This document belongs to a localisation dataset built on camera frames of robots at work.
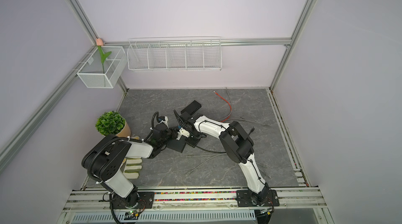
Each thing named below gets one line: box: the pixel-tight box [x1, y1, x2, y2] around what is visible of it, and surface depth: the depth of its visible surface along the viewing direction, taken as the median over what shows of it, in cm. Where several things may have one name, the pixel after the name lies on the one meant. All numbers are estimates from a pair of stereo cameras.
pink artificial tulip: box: [95, 37, 112, 74], surface depth 92 cm
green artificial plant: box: [95, 110, 126, 136], surface depth 86 cm
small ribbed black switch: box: [180, 99, 202, 116], surface depth 111 cm
